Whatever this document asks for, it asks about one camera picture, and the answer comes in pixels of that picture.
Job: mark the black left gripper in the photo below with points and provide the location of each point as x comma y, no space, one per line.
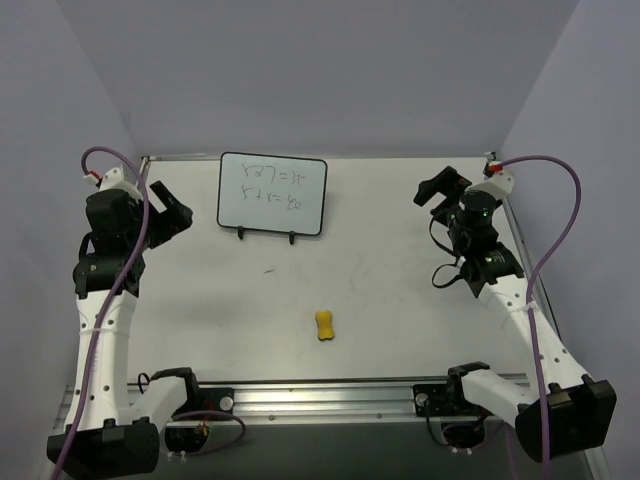
163,220

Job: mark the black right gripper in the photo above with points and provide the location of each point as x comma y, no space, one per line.
445,201

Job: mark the small white whiteboard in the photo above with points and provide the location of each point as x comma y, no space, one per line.
272,193

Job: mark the yellow bone-shaped eraser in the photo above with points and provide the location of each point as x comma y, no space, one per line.
325,330

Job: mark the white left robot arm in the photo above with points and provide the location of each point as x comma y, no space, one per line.
105,435

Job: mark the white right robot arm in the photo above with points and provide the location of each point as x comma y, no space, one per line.
563,410

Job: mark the aluminium left table rail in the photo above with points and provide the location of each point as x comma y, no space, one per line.
144,167

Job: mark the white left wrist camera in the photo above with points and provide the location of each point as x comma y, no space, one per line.
113,179

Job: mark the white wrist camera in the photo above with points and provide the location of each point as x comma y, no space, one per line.
113,179
498,182

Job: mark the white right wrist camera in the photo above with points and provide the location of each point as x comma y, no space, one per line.
498,182

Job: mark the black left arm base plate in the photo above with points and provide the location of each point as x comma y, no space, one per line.
216,398

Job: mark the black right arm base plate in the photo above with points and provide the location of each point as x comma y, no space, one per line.
432,397

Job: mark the aluminium front rail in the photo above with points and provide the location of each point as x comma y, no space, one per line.
280,404

